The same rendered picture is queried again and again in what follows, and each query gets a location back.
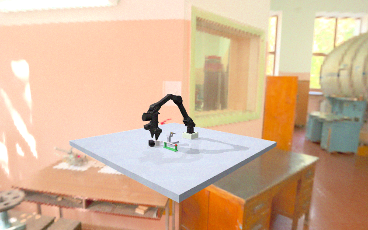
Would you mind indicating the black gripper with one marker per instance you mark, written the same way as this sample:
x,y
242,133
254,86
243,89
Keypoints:
x,y
155,130

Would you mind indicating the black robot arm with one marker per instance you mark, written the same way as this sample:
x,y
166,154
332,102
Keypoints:
x,y
152,113

